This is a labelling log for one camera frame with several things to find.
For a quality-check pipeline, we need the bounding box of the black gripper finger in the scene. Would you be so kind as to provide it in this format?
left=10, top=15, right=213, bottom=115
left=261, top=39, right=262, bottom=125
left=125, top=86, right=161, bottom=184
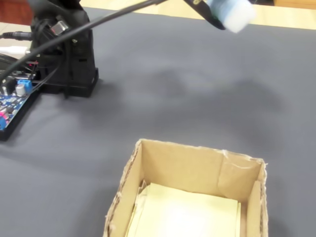
left=184, top=0, right=226, bottom=31

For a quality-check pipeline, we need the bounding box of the black power plug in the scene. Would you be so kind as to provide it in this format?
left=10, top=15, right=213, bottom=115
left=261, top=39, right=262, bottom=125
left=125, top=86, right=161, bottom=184
left=0, top=31, right=33, bottom=41

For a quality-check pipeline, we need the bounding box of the blue controller circuit board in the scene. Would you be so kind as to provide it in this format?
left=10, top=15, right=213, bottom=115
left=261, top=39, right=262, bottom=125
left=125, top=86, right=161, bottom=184
left=0, top=71, right=38, bottom=131

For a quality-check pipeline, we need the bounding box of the light blue foam block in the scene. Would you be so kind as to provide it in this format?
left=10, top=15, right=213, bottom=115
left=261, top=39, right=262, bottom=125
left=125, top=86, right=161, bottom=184
left=206, top=0, right=256, bottom=34

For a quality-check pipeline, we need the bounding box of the thick black cable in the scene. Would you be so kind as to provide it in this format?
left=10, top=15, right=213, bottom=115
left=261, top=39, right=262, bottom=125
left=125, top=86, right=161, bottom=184
left=0, top=54, right=25, bottom=73

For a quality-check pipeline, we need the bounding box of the brown cardboard box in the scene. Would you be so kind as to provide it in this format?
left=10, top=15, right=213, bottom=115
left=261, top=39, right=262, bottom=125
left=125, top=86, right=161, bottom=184
left=103, top=138, right=269, bottom=237

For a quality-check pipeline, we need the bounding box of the dark grey table mat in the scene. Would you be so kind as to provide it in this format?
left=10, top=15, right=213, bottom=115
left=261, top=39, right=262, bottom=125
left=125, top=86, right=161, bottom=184
left=0, top=6, right=316, bottom=237

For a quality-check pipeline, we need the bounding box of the black USB camera cable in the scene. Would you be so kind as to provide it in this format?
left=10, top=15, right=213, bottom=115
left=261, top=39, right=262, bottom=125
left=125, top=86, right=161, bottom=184
left=0, top=0, right=165, bottom=83

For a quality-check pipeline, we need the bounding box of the pale yellow paper sheet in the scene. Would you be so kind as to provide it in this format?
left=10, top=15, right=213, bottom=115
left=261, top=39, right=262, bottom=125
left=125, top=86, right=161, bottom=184
left=125, top=182, right=242, bottom=237

